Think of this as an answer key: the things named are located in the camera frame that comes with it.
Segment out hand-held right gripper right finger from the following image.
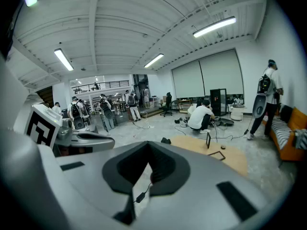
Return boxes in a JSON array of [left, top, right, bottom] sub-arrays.
[[133, 142, 273, 230]]

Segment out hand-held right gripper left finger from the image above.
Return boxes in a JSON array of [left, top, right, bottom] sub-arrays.
[[56, 140, 151, 230]]

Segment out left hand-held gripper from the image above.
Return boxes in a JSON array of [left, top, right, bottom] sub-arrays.
[[24, 103, 116, 157]]

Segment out oval wooden table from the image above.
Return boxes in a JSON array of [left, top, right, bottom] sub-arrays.
[[170, 135, 248, 177]]

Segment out black oval tray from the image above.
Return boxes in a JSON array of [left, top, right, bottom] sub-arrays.
[[217, 118, 235, 127]]

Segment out black balcony railing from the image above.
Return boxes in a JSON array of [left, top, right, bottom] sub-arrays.
[[71, 80, 130, 94]]

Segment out brown staircase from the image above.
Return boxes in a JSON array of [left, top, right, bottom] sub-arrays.
[[35, 86, 54, 109]]

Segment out round white side table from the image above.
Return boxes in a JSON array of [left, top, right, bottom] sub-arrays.
[[227, 103, 247, 122]]

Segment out wooden rack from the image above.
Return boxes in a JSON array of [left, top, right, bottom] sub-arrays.
[[178, 99, 192, 114]]

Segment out black glass cabinet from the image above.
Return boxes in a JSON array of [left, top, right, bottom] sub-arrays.
[[210, 88, 227, 116]]

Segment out black office chair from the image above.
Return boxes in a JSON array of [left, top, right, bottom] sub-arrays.
[[160, 92, 173, 117]]

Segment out black white striped blanket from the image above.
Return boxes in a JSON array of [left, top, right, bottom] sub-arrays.
[[268, 116, 292, 150]]

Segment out grey shell device with hole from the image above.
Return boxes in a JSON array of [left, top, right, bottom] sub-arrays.
[[253, 92, 267, 117]]

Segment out white roller blind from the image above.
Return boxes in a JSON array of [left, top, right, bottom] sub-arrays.
[[171, 60, 205, 98], [199, 49, 244, 96]]

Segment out black cushion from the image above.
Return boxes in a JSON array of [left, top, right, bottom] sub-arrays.
[[279, 104, 293, 123]]

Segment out small striped cloth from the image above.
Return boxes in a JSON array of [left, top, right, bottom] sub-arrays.
[[294, 129, 307, 150]]

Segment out black backpack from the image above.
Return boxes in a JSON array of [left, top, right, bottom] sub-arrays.
[[258, 74, 272, 95]]

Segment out orange sofa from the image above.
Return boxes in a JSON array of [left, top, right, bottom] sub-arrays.
[[262, 106, 307, 161]]

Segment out brown flat picture frame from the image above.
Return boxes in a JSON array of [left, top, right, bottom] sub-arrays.
[[207, 150, 226, 161]]

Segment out thin black cable with adapter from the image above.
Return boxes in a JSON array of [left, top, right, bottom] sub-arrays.
[[134, 181, 154, 204]]

